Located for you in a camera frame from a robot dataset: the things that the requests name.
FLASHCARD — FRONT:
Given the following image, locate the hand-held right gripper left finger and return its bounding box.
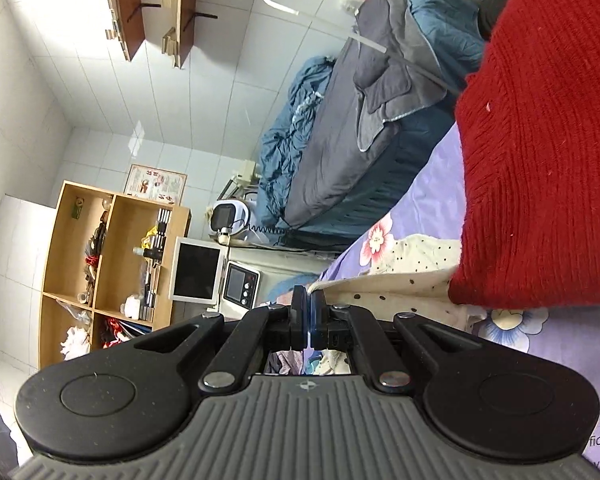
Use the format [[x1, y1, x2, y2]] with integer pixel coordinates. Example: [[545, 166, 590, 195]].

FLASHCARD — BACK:
[[129, 284, 309, 394]]

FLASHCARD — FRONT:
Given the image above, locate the white metal pole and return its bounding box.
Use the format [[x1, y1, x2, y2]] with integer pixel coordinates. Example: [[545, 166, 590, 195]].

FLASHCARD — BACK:
[[261, 0, 462, 97]]

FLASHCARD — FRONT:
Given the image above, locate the red knit sweater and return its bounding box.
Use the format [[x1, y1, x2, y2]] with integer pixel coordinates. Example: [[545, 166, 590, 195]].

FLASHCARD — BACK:
[[449, 0, 600, 309]]

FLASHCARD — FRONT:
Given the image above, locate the white crumpled bag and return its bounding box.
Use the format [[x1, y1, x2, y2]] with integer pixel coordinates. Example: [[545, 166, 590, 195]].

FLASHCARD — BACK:
[[59, 326, 93, 362]]

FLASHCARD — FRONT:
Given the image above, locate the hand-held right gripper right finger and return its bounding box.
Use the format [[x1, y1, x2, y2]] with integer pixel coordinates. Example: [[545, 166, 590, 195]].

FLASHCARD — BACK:
[[309, 289, 487, 394]]

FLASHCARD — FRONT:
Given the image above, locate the white handheld device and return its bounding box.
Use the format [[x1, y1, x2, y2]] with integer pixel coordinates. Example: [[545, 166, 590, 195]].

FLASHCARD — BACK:
[[208, 198, 254, 247]]

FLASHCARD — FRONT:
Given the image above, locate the coiled cable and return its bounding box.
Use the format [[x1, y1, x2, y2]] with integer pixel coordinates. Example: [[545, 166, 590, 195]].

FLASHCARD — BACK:
[[246, 221, 287, 237]]

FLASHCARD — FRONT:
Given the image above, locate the framed wall poster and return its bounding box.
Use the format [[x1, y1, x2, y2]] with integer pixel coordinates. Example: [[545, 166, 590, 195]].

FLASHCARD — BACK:
[[123, 163, 189, 206]]

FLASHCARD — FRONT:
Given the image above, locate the wooden wall shelf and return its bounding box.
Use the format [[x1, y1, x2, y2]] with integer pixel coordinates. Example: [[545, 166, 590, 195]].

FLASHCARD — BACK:
[[101, 0, 147, 64], [159, 0, 202, 70]]

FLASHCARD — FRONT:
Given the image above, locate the purple floral bedsheet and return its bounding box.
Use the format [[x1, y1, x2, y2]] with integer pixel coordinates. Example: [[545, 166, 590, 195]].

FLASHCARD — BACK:
[[319, 120, 600, 472]]

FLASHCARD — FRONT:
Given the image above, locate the white therapy machine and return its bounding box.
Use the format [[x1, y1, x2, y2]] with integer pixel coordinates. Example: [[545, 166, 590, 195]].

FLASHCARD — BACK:
[[214, 259, 293, 320]]

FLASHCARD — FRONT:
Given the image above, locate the green polka dot garment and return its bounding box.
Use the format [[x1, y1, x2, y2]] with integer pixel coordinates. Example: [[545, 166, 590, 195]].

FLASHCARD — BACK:
[[309, 237, 487, 335]]

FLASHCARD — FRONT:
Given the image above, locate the blue quilt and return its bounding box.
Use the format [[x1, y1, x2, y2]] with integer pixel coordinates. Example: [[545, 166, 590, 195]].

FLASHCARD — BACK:
[[256, 55, 340, 227]]

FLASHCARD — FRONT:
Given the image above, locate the black round stool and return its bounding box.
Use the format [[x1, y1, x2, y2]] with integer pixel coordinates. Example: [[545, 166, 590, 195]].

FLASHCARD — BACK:
[[476, 0, 520, 42]]

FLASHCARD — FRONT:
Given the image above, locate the white framed monitor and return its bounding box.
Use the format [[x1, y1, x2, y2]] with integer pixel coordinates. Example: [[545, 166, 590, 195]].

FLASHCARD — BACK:
[[168, 236, 227, 307]]

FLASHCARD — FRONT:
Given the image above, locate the grey towel with light trim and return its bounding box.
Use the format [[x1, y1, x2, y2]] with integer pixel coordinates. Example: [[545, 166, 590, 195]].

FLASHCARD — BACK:
[[352, 0, 462, 154]]

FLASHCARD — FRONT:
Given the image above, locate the massage bed with blue cover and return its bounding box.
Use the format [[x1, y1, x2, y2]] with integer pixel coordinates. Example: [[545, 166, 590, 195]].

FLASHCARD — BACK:
[[257, 0, 487, 250]]

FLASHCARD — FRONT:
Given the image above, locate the wooden cubby shelf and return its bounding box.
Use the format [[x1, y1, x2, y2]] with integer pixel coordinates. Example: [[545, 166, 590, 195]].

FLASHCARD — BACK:
[[38, 181, 193, 371]]

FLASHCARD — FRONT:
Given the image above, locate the pile of mixed clothes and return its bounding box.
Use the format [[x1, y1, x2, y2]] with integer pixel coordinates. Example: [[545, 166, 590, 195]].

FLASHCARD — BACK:
[[264, 349, 353, 377]]

